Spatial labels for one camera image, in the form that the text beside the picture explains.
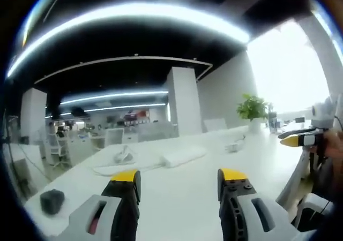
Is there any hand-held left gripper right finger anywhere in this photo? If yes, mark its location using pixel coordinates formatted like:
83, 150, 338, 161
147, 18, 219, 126
217, 168, 299, 241

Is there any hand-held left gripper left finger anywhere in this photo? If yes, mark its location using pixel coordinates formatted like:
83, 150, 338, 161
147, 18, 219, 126
68, 169, 141, 241

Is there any black charger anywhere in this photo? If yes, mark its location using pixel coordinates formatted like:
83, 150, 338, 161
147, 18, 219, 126
40, 189, 66, 215

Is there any white cloth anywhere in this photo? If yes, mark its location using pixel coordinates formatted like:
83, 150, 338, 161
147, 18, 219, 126
160, 146, 208, 170

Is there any white desk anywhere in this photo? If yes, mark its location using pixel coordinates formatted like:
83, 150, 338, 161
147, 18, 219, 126
24, 124, 313, 241

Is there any long ceiling light strip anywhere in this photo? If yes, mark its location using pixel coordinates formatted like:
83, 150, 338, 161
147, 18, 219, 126
6, 3, 250, 78

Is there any person's right hand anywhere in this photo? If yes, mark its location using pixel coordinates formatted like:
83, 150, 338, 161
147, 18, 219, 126
323, 129, 343, 159

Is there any white plant pot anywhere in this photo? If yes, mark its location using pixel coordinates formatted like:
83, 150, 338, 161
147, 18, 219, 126
248, 117, 262, 133

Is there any green potted plant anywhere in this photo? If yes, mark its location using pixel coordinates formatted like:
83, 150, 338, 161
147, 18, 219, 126
236, 93, 270, 123

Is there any white mesh office chair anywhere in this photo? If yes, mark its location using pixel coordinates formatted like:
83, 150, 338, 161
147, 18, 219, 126
47, 132, 71, 170

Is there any white adapter with cable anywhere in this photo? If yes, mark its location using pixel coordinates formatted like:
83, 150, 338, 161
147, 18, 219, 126
224, 134, 248, 154

